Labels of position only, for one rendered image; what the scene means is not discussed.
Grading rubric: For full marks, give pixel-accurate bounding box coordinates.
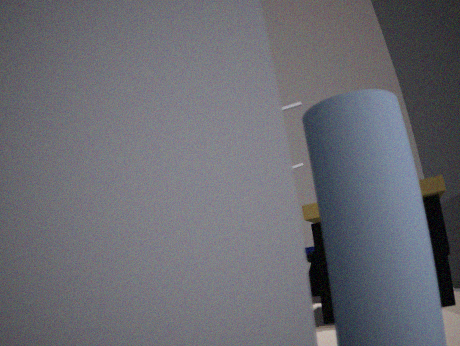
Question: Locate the blue-grey cylinder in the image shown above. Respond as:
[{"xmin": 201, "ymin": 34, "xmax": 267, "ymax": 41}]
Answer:
[{"xmin": 303, "ymin": 89, "xmax": 447, "ymax": 346}]

